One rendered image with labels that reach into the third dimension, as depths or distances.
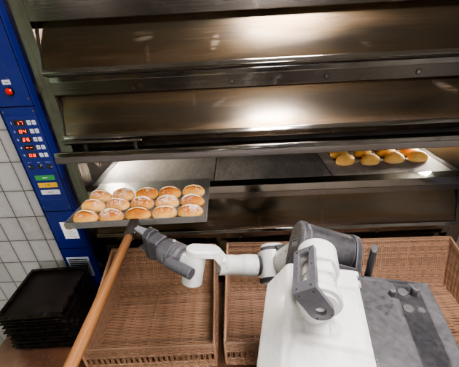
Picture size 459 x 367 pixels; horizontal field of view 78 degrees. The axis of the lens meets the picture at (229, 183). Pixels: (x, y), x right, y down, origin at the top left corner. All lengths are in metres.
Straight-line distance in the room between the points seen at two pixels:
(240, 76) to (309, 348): 0.96
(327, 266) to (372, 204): 1.12
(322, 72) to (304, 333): 0.96
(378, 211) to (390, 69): 0.67
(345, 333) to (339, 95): 0.96
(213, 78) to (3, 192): 1.15
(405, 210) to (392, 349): 1.17
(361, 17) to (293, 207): 0.83
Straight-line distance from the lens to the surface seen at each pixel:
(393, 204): 1.62
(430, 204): 1.72
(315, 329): 0.53
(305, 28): 1.22
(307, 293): 0.43
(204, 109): 1.22
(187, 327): 1.54
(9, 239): 1.93
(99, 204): 1.30
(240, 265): 0.93
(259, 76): 1.19
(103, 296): 0.91
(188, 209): 1.12
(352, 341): 0.54
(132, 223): 1.13
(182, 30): 1.21
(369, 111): 1.33
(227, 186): 1.35
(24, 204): 1.73
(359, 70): 1.29
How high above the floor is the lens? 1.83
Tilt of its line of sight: 29 degrees down
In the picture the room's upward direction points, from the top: 3 degrees counter-clockwise
